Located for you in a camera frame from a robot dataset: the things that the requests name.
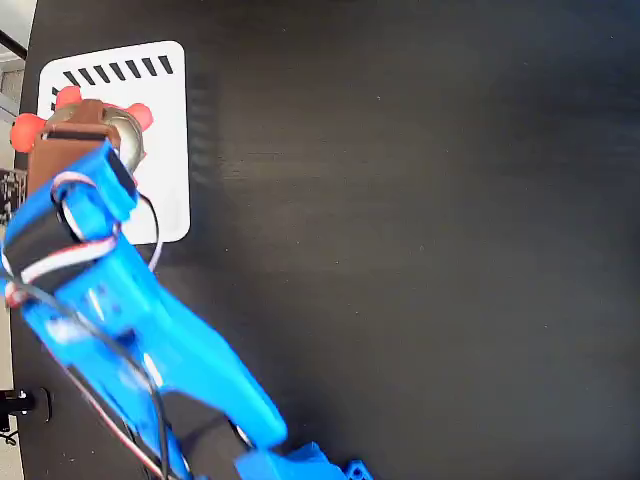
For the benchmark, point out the brown gripper with servo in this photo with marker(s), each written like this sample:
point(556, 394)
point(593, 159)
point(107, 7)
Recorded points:
point(70, 146)

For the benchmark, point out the red turtle toy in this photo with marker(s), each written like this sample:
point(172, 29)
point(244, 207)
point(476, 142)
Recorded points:
point(132, 142)

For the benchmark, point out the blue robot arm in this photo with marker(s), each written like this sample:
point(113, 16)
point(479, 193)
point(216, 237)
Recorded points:
point(125, 300)

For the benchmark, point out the white tray with black stripes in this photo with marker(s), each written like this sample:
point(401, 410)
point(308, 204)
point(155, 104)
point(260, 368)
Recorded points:
point(165, 85)

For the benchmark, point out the black metal bar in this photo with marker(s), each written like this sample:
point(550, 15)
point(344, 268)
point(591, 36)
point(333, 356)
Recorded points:
point(12, 44)

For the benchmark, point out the black table clamp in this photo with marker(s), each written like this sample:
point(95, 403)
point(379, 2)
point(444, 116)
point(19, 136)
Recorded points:
point(35, 402)

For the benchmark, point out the bare camera circuit board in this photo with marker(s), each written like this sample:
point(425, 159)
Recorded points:
point(10, 195)

